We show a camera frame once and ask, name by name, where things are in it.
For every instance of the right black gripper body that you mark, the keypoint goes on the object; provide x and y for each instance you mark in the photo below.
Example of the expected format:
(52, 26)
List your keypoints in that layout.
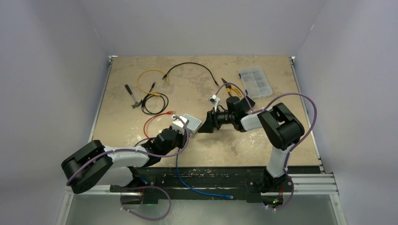
(222, 118)

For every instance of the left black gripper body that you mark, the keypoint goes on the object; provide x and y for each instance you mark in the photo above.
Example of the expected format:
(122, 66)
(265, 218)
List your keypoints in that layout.
(178, 141)

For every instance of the white network switch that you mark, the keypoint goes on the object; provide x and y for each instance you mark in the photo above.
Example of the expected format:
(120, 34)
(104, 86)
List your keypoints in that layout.
(193, 123)

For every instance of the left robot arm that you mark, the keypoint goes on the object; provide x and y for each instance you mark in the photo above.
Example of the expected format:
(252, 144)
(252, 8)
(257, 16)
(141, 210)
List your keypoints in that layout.
(85, 168)

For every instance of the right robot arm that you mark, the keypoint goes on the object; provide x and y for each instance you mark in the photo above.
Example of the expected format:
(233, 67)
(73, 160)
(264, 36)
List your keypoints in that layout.
(282, 128)

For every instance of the black box device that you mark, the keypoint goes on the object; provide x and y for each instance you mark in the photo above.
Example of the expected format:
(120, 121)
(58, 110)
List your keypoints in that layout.
(248, 102)

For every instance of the clear plastic organizer box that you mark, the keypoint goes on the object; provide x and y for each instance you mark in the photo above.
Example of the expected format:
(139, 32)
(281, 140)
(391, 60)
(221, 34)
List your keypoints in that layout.
(255, 82)

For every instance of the small grey hammer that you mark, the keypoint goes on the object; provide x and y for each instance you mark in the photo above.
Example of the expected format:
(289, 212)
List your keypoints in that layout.
(137, 103)

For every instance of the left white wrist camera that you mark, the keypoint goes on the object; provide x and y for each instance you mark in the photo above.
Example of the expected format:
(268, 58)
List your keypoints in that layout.
(178, 123)

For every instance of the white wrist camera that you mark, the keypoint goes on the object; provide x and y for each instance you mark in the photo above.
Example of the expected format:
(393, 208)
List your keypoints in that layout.
(178, 123)
(215, 100)

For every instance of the yellow handled pliers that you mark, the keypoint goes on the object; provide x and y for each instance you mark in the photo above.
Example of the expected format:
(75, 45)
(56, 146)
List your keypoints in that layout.
(231, 89)

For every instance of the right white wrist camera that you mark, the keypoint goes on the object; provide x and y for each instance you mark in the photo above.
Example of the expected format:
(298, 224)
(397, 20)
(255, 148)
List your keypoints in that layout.
(215, 100)

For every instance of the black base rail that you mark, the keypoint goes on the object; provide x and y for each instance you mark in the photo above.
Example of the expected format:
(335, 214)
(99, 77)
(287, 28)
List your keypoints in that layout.
(204, 183)

